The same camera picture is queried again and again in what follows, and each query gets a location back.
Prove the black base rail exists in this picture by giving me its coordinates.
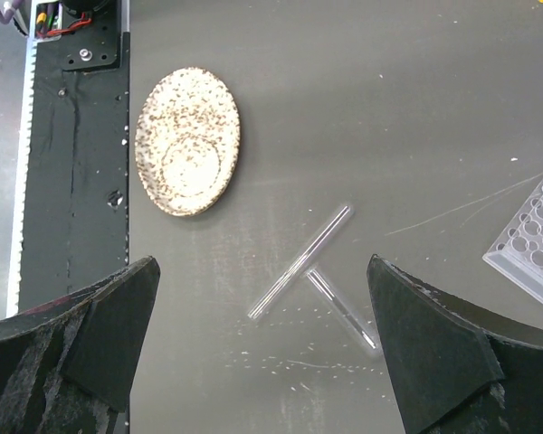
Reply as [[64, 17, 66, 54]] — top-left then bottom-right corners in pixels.
[[6, 1, 130, 316]]

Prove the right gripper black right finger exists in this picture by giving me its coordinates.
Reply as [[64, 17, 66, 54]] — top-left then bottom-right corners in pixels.
[[367, 255, 543, 433]]

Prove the short clear glass tube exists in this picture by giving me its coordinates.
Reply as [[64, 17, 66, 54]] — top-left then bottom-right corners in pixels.
[[305, 267, 383, 359]]

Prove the clear acrylic tube rack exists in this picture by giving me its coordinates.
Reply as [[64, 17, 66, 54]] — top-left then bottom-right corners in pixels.
[[482, 179, 543, 305]]

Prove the clear tube centre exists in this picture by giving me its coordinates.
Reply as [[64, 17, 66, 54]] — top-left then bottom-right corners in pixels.
[[247, 203, 354, 322]]

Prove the speckled ceramic plate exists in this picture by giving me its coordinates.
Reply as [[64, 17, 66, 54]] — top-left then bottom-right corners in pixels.
[[134, 67, 241, 217]]

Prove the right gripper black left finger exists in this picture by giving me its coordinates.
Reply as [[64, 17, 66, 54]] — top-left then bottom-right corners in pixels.
[[0, 256, 160, 433]]

